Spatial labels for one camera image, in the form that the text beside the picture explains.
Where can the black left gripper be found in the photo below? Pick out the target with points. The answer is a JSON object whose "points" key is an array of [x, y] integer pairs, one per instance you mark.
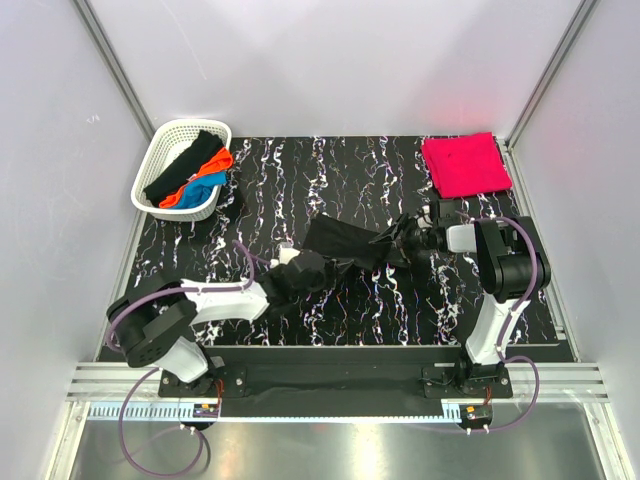
{"points": [[325, 270]]}

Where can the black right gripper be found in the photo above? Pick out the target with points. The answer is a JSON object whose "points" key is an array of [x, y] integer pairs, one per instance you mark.
{"points": [[388, 235]]}

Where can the black t shirt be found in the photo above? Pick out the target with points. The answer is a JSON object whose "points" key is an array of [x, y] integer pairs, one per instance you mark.
{"points": [[347, 243], [176, 174]]}

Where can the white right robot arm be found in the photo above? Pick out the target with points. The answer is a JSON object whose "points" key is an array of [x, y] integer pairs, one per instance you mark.
{"points": [[512, 267]]}

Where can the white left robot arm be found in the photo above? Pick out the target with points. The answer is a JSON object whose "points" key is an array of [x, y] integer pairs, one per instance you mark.
{"points": [[149, 325]]}

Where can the folded pink t shirt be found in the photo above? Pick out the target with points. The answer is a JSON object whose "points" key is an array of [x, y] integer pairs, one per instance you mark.
{"points": [[466, 165]]}

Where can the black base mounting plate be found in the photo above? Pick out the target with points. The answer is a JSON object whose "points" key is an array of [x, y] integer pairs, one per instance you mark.
{"points": [[280, 406]]}

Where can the blue t shirt in basket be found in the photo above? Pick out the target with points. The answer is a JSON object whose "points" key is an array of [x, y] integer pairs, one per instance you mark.
{"points": [[198, 190]]}

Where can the orange t shirt in basket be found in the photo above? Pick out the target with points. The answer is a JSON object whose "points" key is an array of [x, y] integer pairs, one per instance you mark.
{"points": [[221, 161]]}

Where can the black t shirt in basket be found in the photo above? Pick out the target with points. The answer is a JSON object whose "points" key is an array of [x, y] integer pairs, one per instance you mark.
{"points": [[176, 174]]}

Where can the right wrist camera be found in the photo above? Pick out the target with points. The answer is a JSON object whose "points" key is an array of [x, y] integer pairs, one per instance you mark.
{"points": [[444, 214]]}

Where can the right aluminium corner post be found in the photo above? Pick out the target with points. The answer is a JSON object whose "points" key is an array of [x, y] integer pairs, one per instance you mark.
{"points": [[580, 18]]}

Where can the aluminium corner post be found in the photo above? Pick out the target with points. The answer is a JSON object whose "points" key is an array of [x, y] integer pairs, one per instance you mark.
{"points": [[107, 52], [580, 18]]}

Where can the aluminium frame rail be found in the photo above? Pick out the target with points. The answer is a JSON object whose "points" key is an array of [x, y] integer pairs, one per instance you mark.
{"points": [[553, 382]]}

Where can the left aluminium corner post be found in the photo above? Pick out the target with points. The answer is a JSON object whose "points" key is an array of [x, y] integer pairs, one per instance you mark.
{"points": [[107, 52]]}

